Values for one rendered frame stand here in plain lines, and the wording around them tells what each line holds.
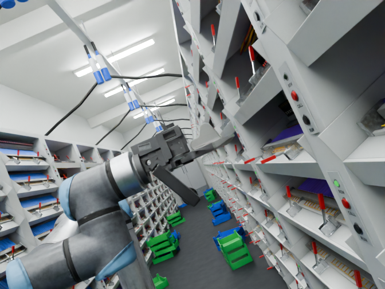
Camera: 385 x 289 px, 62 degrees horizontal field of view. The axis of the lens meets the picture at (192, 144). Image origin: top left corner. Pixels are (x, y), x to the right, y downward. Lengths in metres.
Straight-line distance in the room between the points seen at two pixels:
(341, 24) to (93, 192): 0.52
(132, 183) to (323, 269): 0.68
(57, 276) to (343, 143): 0.54
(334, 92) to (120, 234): 0.46
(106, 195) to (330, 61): 0.47
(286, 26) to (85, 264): 0.54
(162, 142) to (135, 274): 0.67
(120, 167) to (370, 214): 0.44
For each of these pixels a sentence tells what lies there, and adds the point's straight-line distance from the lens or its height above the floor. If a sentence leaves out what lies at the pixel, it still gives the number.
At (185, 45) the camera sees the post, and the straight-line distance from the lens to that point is 2.00.
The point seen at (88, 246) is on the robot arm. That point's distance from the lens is 0.67.
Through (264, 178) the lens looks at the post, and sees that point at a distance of 1.19.
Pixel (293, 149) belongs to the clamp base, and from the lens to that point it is 0.76.
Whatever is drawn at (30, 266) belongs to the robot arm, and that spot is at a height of 0.92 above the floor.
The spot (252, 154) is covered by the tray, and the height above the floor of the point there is 0.92.
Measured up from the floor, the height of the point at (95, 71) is 2.08.
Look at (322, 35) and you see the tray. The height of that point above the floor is 1.05.
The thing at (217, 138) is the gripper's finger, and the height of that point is 1.00.
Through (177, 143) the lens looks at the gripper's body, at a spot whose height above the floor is 1.03.
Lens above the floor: 0.97
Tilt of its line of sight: 4 degrees up
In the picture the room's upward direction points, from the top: 24 degrees counter-clockwise
